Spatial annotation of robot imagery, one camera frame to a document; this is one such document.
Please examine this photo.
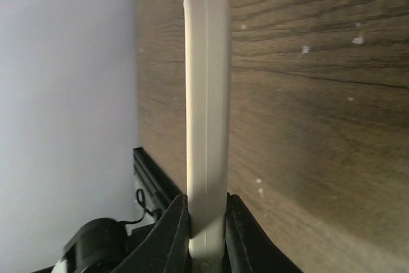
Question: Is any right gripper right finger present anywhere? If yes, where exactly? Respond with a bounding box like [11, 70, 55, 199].
[226, 194, 301, 273]

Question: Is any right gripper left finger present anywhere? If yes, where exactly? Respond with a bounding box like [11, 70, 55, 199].
[114, 194, 190, 273]

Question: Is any beige phone case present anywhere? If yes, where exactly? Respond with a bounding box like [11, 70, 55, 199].
[183, 0, 231, 272]

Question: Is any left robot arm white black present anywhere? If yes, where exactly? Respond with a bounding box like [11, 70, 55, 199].
[39, 218, 154, 272]

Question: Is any left black table edge rail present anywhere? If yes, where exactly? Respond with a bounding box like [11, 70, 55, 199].
[133, 147, 182, 221]

